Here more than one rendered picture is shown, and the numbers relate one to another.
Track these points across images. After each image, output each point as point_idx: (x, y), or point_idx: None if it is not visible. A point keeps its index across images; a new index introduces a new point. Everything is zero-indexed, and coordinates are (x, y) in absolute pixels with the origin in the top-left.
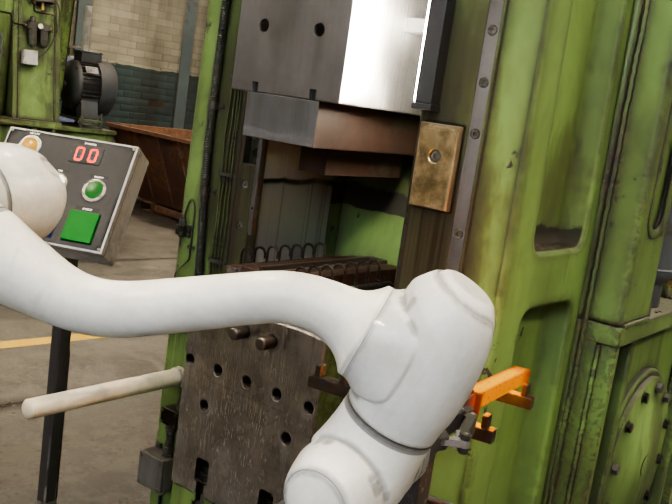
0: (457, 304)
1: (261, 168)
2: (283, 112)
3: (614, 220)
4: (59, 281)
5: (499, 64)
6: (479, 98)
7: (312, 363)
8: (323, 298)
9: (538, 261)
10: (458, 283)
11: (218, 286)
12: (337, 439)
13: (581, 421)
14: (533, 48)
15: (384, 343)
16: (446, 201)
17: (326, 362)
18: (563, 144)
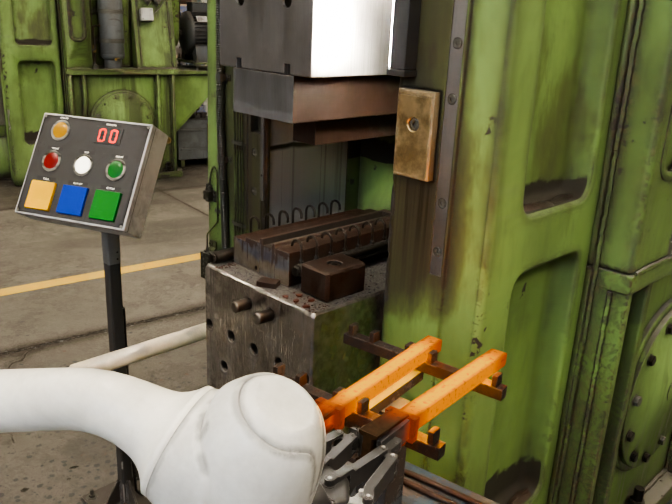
0: (251, 438)
1: (266, 136)
2: (264, 88)
3: (623, 166)
4: None
5: (472, 22)
6: (454, 60)
7: (304, 337)
8: (116, 413)
9: (530, 224)
10: (259, 405)
11: (14, 391)
12: None
13: (594, 365)
14: (506, 2)
15: (173, 480)
16: (427, 171)
17: (317, 336)
18: (561, 93)
